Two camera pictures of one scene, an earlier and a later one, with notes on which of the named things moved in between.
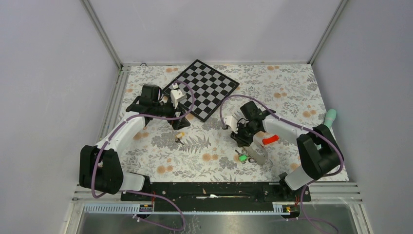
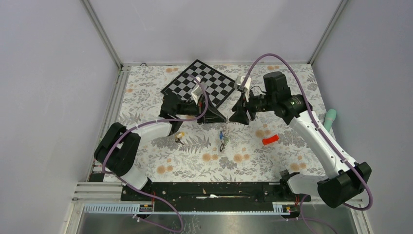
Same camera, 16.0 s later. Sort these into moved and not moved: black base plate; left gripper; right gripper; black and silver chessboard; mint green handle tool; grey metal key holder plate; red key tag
Moved: right gripper; left gripper; grey metal key holder plate
Not moved: mint green handle tool; black and silver chessboard; black base plate; red key tag
